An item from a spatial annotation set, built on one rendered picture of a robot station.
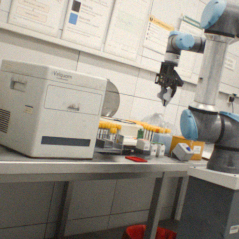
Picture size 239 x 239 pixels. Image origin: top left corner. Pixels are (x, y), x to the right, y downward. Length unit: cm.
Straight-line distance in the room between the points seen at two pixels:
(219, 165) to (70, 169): 58
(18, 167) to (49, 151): 15
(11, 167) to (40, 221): 111
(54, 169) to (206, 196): 61
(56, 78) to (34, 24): 75
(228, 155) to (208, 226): 28
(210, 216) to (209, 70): 55
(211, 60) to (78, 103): 51
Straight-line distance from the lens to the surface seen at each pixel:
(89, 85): 143
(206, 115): 155
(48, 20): 209
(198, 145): 213
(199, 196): 163
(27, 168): 128
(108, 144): 161
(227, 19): 155
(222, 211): 159
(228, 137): 162
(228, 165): 163
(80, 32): 223
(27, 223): 228
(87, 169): 145
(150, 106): 276
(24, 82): 139
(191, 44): 190
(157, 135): 202
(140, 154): 181
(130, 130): 207
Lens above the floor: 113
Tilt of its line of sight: 3 degrees down
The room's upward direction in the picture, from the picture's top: 11 degrees clockwise
